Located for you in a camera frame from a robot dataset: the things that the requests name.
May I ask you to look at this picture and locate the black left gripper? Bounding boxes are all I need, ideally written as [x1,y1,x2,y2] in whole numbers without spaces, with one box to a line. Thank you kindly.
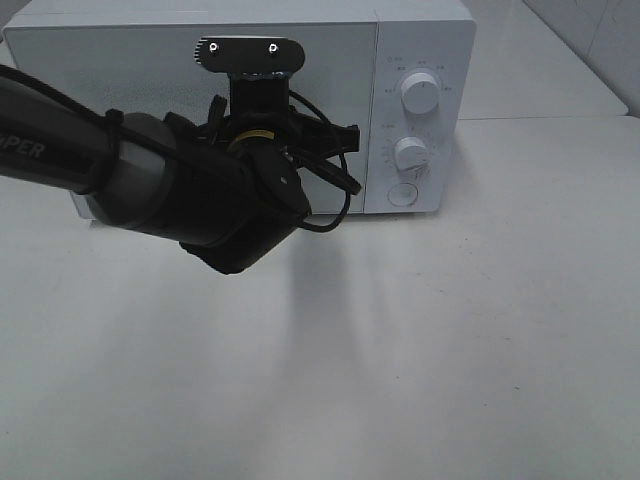
[199,112,360,165]

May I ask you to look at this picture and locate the white microwave knob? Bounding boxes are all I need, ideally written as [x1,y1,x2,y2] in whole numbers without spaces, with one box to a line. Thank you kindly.
[400,69,442,115]
[393,137,429,171]

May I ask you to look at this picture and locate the round white door button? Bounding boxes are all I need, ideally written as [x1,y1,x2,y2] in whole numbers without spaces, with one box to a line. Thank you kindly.
[387,182,419,207]

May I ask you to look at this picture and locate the white microwave door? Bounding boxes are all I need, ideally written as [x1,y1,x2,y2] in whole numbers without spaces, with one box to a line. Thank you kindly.
[5,24,375,183]

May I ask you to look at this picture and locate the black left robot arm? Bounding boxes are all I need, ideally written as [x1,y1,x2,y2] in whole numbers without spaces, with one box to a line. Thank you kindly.
[1,66,361,274]

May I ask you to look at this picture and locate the white microwave oven body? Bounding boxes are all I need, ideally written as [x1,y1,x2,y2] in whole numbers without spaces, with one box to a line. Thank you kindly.
[2,1,476,214]

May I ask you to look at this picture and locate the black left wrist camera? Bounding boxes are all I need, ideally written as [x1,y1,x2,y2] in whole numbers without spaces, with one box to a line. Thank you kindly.
[194,36,306,116]

